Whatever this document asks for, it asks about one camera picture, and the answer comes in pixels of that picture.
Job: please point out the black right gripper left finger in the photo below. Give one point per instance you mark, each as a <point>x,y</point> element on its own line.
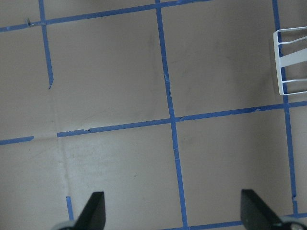
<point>93,216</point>

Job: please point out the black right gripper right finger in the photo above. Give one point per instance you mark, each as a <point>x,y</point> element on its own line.
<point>255,214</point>

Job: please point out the white wire cup rack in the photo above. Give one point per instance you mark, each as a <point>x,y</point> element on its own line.
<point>288,60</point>

